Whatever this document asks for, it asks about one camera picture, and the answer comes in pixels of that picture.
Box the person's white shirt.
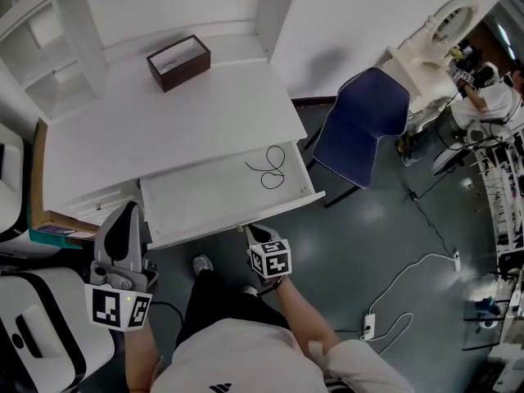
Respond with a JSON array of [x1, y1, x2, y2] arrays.
[[150, 316, 415, 393]]

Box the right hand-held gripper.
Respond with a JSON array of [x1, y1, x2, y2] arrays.
[[244, 224, 293, 280]]

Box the white floor cable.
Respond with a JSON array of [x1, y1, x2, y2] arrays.
[[359, 252, 460, 355]]

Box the white power strip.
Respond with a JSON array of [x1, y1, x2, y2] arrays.
[[361, 313, 377, 341]]

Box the person's right forearm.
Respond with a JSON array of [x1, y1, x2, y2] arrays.
[[261, 274, 344, 360]]

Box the teal flat box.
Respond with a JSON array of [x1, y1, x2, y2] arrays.
[[26, 201, 86, 250]]

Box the cluttered white rack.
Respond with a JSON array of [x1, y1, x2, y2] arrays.
[[473, 128, 524, 257]]

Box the white shelf hutch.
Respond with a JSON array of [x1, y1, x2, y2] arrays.
[[0, 0, 304, 122]]

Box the white black seat unit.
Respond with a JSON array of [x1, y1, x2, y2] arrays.
[[0, 266, 116, 393]]

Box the white desk drawer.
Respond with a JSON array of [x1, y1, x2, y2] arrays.
[[138, 138, 327, 251]]

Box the white desk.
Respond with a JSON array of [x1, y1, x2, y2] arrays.
[[39, 57, 310, 225]]

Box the dark brown wooden box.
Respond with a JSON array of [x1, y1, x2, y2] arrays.
[[146, 34, 212, 94]]

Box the glass side table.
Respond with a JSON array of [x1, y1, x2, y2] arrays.
[[461, 295, 515, 352]]

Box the white ornate vanity mirror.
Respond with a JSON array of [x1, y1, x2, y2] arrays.
[[382, 0, 481, 131]]

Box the person's left forearm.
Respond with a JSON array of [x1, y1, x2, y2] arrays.
[[121, 320, 165, 393]]

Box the white black machine housing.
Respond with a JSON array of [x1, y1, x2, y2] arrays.
[[0, 122, 33, 258]]

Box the blue chair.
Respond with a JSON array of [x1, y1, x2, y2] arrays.
[[304, 66, 412, 210]]

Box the thin black cable loop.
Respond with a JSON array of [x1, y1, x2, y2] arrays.
[[244, 145, 287, 191]]

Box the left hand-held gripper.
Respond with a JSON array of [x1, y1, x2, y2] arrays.
[[84, 201, 160, 333]]

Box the black floor cable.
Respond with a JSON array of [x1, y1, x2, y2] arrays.
[[408, 187, 456, 258]]

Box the person's black trousers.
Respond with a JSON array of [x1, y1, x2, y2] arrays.
[[174, 267, 292, 348]]

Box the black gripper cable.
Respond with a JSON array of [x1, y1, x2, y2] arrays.
[[150, 298, 186, 336]]

